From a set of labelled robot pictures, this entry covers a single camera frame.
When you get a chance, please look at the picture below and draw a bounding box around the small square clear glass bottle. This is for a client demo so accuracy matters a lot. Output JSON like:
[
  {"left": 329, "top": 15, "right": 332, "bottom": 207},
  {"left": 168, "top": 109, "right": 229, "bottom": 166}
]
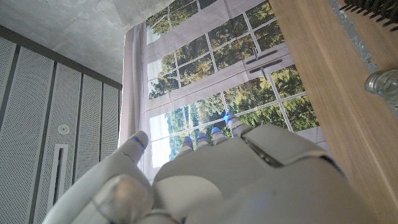
[{"left": 364, "top": 68, "right": 398, "bottom": 107}]

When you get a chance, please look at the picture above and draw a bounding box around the printed window backdrop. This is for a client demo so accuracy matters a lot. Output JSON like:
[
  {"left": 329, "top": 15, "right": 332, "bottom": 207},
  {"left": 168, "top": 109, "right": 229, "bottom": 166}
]
[{"left": 118, "top": 0, "right": 331, "bottom": 182}]

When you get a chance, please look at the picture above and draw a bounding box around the black hair claw clip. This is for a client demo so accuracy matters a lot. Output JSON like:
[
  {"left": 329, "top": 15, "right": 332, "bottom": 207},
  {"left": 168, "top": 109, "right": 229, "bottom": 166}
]
[{"left": 340, "top": 0, "right": 398, "bottom": 32}]

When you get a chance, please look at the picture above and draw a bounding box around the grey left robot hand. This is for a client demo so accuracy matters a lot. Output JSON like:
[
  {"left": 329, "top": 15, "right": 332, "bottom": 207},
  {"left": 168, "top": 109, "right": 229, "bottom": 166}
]
[{"left": 42, "top": 113, "right": 381, "bottom": 224}]

